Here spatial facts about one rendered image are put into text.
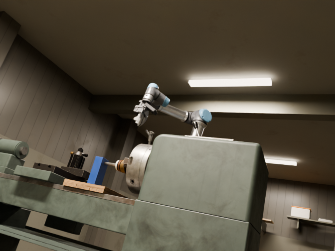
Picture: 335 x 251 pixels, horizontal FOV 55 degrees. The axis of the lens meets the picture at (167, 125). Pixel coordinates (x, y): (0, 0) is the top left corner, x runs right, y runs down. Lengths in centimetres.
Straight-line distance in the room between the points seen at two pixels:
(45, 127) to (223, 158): 450
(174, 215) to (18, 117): 418
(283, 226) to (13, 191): 766
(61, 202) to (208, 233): 94
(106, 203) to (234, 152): 77
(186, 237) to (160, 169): 38
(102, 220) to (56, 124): 423
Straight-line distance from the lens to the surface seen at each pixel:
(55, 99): 594
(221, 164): 163
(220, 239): 156
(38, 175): 215
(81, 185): 199
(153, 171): 174
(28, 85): 561
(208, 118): 251
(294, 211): 854
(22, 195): 228
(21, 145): 267
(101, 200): 191
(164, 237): 164
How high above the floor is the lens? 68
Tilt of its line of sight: 20 degrees up
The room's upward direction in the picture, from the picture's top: 15 degrees clockwise
